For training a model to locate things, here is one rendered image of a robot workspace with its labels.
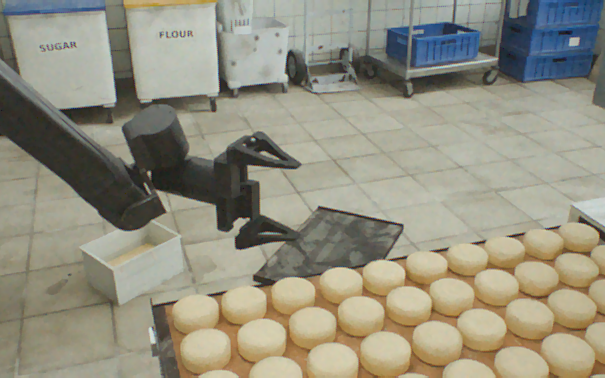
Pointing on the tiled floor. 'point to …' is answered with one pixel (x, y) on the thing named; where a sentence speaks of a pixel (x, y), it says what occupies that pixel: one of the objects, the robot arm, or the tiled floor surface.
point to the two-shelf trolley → (429, 65)
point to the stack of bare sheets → (331, 244)
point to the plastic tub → (132, 261)
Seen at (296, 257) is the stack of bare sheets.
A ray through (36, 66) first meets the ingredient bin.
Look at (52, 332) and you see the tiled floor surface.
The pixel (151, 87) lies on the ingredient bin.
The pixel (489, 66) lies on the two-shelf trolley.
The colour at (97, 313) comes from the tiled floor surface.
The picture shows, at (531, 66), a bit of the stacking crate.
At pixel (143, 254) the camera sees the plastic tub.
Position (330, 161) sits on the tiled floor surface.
